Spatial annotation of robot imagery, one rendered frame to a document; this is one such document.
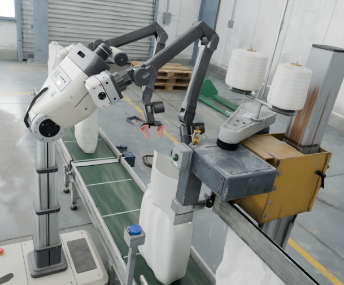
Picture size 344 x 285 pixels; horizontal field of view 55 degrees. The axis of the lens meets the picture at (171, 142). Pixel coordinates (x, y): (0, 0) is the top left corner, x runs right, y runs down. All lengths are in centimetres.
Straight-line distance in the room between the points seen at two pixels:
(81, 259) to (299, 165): 147
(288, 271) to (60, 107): 116
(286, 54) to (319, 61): 647
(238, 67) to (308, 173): 55
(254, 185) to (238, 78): 49
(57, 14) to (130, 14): 179
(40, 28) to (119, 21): 200
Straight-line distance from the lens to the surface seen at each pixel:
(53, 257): 220
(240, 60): 148
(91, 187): 276
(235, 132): 131
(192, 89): 161
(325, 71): 148
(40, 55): 831
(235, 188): 119
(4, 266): 234
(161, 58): 152
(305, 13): 778
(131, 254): 169
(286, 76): 132
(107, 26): 895
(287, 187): 151
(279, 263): 129
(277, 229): 177
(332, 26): 734
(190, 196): 141
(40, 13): 818
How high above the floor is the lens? 186
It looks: 24 degrees down
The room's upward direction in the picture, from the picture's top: 9 degrees clockwise
